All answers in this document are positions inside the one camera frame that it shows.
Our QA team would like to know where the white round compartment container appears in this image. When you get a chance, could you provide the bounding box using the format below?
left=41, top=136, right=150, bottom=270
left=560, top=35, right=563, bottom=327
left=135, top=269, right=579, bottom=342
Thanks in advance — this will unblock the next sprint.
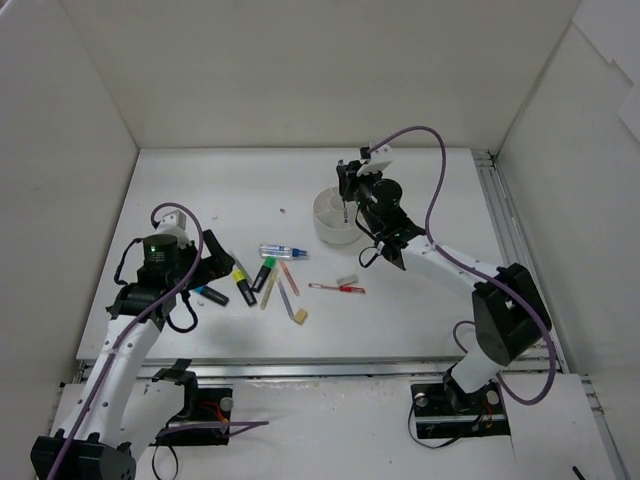
left=312, top=187, right=364, bottom=246

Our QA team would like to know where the red ballpoint pen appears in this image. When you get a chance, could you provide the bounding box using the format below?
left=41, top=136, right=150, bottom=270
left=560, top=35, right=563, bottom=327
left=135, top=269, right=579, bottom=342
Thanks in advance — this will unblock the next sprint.
left=308, top=283, right=366, bottom=294

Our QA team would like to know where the blue black highlighter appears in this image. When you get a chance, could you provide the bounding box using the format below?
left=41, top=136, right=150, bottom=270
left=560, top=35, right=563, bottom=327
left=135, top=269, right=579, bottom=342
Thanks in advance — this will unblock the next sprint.
left=195, top=285, right=230, bottom=307

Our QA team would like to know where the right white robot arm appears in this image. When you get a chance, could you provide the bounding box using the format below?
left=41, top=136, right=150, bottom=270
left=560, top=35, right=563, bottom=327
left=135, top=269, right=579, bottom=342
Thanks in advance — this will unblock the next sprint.
left=336, top=160, right=557, bottom=412

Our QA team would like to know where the green black highlighter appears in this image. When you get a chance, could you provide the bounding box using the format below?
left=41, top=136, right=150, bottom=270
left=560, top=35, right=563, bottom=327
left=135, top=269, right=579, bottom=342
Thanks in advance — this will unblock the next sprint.
left=252, top=256, right=277, bottom=293

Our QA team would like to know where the orange gel pen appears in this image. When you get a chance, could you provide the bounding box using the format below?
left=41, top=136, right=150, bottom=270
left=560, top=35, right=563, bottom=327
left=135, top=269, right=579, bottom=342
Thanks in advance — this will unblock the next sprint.
left=280, top=262, right=300, bottom=296

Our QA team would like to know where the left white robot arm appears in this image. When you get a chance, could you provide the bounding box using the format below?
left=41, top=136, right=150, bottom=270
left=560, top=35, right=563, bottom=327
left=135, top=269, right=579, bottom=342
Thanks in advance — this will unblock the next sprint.
left=30, top=227, right=234, bottom=479

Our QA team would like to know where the clear blue-capped glue bottle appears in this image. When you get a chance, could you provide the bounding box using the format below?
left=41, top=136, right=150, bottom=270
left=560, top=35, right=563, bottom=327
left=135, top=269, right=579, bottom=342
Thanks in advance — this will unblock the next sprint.
left=258, top=244, right=308, bottom=259

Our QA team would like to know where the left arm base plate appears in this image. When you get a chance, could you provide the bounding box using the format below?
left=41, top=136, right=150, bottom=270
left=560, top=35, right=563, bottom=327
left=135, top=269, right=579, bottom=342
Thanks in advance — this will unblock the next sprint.
left=152, top=386, right=233, bottom=447

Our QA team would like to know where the purple gel pen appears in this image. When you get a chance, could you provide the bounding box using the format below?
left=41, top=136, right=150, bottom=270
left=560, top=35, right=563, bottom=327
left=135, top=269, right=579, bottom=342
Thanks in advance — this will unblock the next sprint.
left=276, top=278, right=294, bottom=320

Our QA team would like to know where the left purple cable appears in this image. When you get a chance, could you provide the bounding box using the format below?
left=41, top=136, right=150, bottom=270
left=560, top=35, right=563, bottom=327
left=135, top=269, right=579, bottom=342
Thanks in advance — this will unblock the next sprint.
left=47, top=202, right=269, bottom=479

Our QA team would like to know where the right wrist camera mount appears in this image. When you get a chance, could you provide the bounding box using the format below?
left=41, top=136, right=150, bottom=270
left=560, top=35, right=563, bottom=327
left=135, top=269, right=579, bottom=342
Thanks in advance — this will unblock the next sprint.
left=356, top=144, right=393, bottom=177

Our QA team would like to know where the white eraser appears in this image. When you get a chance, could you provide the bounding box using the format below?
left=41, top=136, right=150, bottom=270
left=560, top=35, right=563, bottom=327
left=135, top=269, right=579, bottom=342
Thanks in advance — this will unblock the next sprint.
left=336, top=273, right=359, bottom=286

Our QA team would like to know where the grey clear pen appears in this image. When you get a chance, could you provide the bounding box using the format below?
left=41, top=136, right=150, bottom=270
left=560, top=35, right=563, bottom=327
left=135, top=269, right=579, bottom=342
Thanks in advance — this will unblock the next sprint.
left=229, top=251, right=253, bottom=283

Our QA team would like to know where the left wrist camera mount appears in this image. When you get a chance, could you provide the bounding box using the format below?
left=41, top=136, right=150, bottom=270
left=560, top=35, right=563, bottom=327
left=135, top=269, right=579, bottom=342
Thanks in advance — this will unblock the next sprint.
left=156, top=210, right=186, bottom=237

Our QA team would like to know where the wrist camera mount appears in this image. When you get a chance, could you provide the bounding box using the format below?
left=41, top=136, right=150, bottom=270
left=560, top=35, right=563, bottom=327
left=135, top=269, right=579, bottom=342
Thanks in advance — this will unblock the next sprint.
left=356, top=144, right=393, bottom=177
left=156, top=210, right=186, bottom=237

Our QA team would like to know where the pale yellow gel pen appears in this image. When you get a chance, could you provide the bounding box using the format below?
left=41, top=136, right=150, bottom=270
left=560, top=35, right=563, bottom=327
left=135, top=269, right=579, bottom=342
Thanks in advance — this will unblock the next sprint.
left=260, top=270, right=277, bottom=310

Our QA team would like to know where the yellow black highlighter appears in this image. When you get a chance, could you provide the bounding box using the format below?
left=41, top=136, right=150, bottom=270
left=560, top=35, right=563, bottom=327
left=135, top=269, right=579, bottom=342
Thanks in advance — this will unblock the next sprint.
left=232, top=269, right=257, bottom=307

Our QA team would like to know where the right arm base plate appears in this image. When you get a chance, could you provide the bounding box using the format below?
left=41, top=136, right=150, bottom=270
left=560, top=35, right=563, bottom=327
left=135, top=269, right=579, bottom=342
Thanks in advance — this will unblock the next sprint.
left=408, top=381, right=511, bottom=449

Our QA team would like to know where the tan eraser block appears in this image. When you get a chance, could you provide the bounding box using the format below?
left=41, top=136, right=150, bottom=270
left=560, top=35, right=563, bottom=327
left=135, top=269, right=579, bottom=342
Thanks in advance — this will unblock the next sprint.
left=293, top=309, right=308, bottom=325

